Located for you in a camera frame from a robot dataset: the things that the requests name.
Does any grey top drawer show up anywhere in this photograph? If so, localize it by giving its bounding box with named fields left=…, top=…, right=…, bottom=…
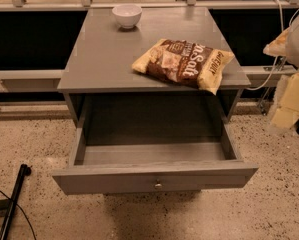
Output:
left=51, top=95, right=259, bottom=196

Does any yellow foam padded robot base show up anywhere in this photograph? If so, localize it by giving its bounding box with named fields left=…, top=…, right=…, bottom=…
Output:
left=269, top=72, right=299, bottom=129

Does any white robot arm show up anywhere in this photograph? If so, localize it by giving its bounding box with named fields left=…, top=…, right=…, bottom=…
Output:
left=263, top=15, right=299, bottom=68

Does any round metal drawer knob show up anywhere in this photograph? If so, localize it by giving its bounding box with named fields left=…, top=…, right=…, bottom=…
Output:
left=154, top=182, right=162, bottom=190

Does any brown yellow chip bag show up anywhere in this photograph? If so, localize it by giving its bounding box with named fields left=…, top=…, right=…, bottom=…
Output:
left=132, top=39, right=234, bottom=94

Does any white ceramic bowl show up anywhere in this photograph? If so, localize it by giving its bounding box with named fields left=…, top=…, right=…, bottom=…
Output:
left=112, top=4, right=142, bottom=29

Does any grey wooden nightstand cabinet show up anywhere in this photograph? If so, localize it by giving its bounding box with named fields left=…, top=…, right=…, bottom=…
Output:
left=57, top=6, right=252, bottom=128

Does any black metal stand leg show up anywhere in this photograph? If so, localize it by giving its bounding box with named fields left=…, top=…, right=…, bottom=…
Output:
left=0, top=164, right=31, bottom=240

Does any white cable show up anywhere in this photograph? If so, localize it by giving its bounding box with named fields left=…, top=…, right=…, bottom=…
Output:
left=245, top=0, right=299, bottom=92

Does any metal railing frame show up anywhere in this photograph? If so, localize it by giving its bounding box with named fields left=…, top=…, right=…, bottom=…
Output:
left=0, top=0, right=299, bottom=122

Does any thin black floor cable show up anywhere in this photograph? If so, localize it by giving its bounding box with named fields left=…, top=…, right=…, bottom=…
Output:
left=0, top=182, right=38, bottom=240

